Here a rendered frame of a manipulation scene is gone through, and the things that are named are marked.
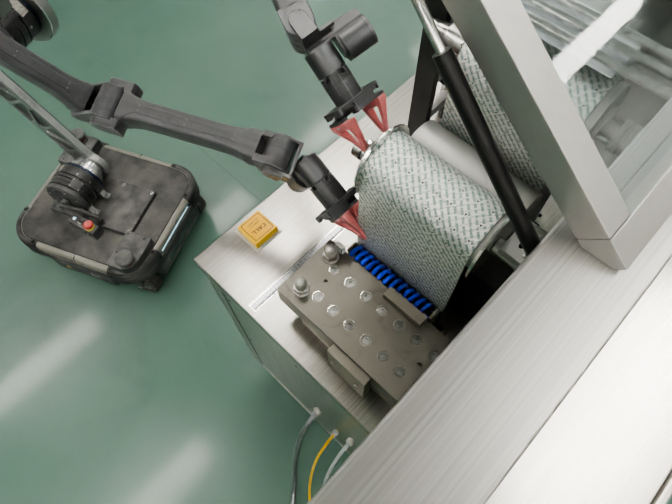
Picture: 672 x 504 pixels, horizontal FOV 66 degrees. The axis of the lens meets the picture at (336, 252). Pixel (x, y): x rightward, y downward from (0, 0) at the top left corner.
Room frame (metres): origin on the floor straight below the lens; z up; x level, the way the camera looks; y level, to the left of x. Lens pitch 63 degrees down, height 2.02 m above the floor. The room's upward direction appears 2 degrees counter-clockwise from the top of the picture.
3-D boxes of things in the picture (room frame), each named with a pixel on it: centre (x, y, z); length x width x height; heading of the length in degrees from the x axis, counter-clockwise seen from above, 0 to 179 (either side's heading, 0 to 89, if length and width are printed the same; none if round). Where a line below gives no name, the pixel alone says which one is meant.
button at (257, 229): (0.63, 0.19, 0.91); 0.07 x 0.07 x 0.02; 44
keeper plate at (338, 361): (0.26, -0.01, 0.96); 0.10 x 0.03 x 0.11; 44
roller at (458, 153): (0.57, -0.26, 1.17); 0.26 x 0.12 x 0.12; 44
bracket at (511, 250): (0.36, -0.29, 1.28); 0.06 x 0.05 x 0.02; 44
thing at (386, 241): (0.45, -0.13, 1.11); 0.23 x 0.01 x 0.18; 44
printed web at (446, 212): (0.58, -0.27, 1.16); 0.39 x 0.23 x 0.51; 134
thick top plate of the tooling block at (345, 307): (0.33, -0.07, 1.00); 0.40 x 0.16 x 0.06; 44
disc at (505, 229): (0.39, -0.26, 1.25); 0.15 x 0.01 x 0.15; 134
